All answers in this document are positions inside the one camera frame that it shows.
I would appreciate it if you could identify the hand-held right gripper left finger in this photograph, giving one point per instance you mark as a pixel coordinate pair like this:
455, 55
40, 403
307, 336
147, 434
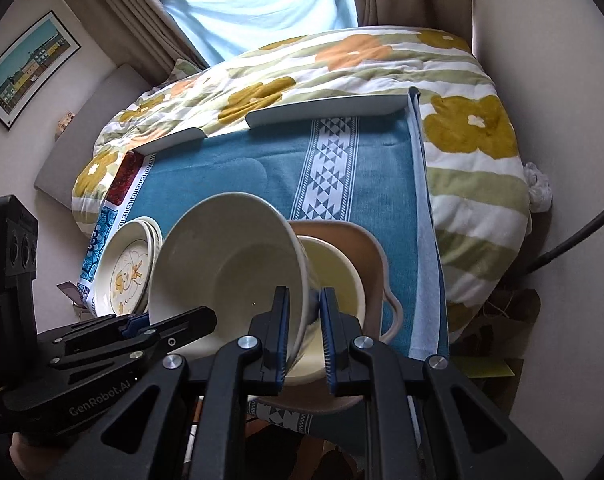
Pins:
282, 342

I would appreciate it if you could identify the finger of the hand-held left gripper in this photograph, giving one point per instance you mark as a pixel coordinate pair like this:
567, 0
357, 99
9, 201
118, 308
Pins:
181, 327
131, 325

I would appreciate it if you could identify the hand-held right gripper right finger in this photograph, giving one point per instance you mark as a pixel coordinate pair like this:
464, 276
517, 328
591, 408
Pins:
329, 345

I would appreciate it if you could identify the cream plate with duck print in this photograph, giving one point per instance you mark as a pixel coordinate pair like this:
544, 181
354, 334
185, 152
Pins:
126, 270

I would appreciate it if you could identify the cream bowl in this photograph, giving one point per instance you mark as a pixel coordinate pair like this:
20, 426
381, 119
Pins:
221, 260
332, 270

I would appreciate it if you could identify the red and blue patterned cloth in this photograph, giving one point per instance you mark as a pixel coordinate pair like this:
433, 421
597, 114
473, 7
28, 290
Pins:
124, 180

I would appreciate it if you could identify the grey foam panel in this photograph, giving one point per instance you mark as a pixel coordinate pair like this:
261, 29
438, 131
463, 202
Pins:
81, 145

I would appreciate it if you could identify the yellow paper sheet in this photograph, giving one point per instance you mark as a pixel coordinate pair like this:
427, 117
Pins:
487, 367

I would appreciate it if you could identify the blue cloth with white band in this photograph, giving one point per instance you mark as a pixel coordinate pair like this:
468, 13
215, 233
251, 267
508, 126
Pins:
242, 170

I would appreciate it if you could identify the brown paper bag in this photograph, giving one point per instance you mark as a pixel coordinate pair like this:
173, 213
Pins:
512, 310

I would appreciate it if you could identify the framed picture of houses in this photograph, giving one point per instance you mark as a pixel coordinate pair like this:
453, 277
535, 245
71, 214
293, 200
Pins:
26, 70

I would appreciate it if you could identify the floral duvet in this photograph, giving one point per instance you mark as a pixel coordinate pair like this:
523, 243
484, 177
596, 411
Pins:
462, 170

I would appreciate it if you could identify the white plastic bag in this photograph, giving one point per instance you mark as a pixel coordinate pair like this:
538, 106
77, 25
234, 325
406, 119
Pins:
538, 187

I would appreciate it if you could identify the black tube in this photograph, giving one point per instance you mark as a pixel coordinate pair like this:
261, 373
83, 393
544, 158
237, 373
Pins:
572, 237

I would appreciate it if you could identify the light blue curtain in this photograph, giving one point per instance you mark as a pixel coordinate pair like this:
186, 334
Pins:
262, 15

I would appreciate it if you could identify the small wall figure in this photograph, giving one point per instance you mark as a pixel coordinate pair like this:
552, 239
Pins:
65, 124

